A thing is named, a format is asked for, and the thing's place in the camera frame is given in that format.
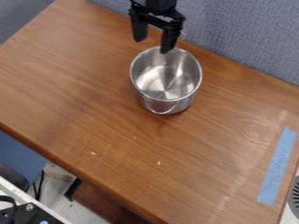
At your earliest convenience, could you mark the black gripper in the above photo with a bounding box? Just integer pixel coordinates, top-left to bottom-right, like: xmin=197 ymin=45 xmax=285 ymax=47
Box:
xmin=130 ymin=0 xmax=186 ymax=54

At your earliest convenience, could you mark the black device bottom left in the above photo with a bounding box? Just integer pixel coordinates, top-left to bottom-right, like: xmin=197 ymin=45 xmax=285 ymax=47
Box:
xmin=0 ymin=195 xmax=64 ymax=224

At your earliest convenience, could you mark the dark fan grille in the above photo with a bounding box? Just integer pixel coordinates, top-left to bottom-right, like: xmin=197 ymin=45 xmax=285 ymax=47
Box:
xmin=289 ymin=176 xmax=299 ymax=220

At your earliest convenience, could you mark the stainless steel pot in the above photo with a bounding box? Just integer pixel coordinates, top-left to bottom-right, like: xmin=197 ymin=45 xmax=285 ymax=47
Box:
xmin=130 ymin=46 xmax=203 ymax=115

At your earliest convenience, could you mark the black round chair base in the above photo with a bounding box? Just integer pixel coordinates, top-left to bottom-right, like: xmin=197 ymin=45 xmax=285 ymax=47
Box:
xmin=0 ymin=163 xmax=30 ymax=192

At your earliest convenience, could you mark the blue tape strip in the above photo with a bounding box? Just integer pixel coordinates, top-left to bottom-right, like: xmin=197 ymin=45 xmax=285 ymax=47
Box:
xmin=257 ymin=127 xmax=298 ymax=206

